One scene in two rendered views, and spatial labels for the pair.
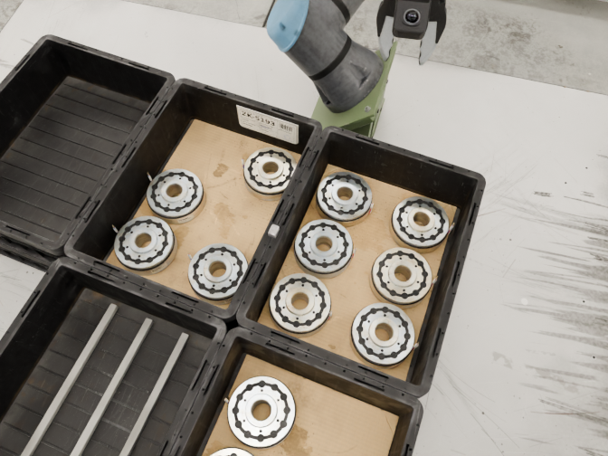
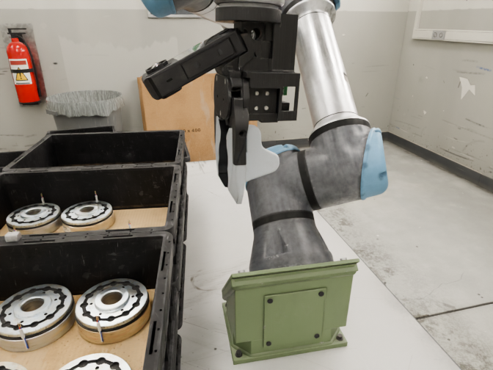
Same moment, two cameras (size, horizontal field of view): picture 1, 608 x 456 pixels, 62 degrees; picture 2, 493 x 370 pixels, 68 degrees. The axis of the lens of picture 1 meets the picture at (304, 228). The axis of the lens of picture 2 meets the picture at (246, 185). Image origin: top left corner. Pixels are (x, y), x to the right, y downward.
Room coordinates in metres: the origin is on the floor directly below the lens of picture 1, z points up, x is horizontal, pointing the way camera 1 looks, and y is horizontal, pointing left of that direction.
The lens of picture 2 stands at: (0.46, -0.54, 1.24)
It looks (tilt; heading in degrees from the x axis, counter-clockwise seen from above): 24 degrees down; 63
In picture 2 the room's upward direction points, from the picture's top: straight up
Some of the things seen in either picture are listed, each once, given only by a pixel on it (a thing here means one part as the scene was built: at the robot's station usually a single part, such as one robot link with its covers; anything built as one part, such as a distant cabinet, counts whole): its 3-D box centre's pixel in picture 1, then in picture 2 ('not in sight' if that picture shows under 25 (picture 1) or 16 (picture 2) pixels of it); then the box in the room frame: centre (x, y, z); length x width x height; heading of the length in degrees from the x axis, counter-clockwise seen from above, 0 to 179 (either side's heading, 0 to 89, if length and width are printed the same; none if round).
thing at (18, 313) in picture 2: (324, 243); (33, 305); (0.37, -0.04, 0.86); 0.05 x 0.05 x 0.01
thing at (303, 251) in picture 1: (323, 245); (34, 307); (0.37, -0.04, 0.86); 0.10 x 0.10 x 0.01
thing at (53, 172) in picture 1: (65, 149); (110, 169); (0.55, 0.46, 0.87); 0.40 x 0.30 x 0.11; 160
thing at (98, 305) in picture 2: (344, 194); (111, 299); (0.47, -0.07, 0.86); 0.05 x 0.05 x 0.01
